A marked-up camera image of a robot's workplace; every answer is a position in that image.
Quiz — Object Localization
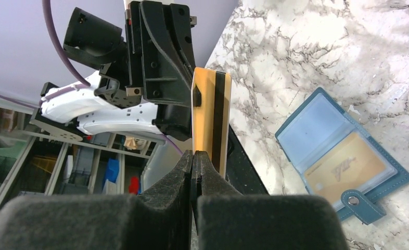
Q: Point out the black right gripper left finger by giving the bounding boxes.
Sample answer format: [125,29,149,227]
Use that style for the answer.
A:
[0,151,193,249]

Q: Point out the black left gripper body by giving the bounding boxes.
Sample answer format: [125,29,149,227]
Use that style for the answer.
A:
[126,1,197,106]

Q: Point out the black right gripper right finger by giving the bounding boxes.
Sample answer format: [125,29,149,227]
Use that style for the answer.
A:
[192,151,349,249]

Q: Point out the yellow credit card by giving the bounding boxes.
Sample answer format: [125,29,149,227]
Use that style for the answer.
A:
[304,132,388,206]
[191,67,232,177]

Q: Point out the blue card holder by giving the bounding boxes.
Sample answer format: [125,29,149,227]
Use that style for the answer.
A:
[275,87,409,225]

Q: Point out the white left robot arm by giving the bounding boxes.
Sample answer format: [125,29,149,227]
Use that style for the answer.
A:
[30,1,197,141]

